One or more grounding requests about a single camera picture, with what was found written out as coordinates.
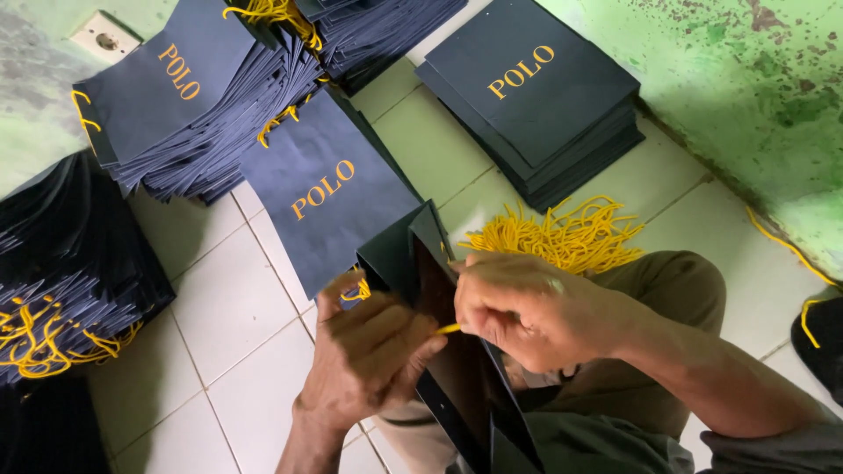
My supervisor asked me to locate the yellow cord handle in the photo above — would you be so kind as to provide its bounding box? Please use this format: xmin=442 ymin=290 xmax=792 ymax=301
xmin=339 ymin=265 xmax=463 ymax=335

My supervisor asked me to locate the heap of navy bags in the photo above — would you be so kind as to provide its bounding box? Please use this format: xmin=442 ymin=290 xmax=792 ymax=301
xmin=0 ymin=149 xmax=177 ymax=387

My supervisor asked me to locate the person's left hand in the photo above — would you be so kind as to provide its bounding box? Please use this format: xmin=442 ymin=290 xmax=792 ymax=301
xmin=295 ymin=270 xmax=450 ymax=433

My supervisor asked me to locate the stack of cordless navy bags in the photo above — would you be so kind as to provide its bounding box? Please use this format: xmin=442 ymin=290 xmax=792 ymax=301
xmin=415 ymin=0 xmax=647 ymax=215

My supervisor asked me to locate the long loose yellow cord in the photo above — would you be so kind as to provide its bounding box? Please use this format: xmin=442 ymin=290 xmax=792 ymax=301
xmin=745 ymin=205 xmax=841 ymax=288

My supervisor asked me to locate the stack of corded navy bags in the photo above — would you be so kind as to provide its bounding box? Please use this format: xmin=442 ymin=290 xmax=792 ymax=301
xmin=71 ymin=0 xmax=325 ymax=206

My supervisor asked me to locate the tilted stack of navy bags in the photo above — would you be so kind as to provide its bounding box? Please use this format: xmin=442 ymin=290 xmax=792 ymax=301
xmin=224 ymin=0 xmax=470 ymax=97

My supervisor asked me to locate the person's grey shirt sleeve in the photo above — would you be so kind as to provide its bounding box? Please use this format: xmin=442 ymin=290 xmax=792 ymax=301
xmin=697 ymin=403 xmax=843 ymax=474

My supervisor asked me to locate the person's right hand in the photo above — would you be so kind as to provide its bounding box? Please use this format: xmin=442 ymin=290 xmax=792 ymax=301
xmin=451 ymin=253 xmax=637 ymax=376

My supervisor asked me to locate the navy paper bag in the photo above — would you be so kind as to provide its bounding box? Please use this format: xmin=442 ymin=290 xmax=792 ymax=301
xmin=356 ymin=199 xmax=548 ymax=474
xmin=240 ymin=87 xmax=424 ymax=301

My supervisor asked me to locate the flat navy paper bag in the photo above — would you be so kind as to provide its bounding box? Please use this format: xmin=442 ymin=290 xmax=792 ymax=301
xmin=240 ymin=87 xmax=424 ymax=301

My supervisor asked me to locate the pile of yellow cords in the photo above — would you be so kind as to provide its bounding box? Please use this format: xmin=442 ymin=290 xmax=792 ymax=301
xmin=458 ymin=195 xmax=647 ymax=277

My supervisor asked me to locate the dark bag with yellow cord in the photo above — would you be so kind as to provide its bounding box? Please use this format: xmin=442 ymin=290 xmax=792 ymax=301
xmin=789 ymin=295 xmax=843 ymax=407

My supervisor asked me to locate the white wall socket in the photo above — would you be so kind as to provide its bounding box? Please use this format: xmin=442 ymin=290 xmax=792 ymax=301
xmin=68 ymin=10 xmax=143 ymax=65

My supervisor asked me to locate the dark bag heap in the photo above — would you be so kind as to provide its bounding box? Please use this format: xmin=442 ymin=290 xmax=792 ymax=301
xmin=0 ymin=374 xmax=112 ymax=474

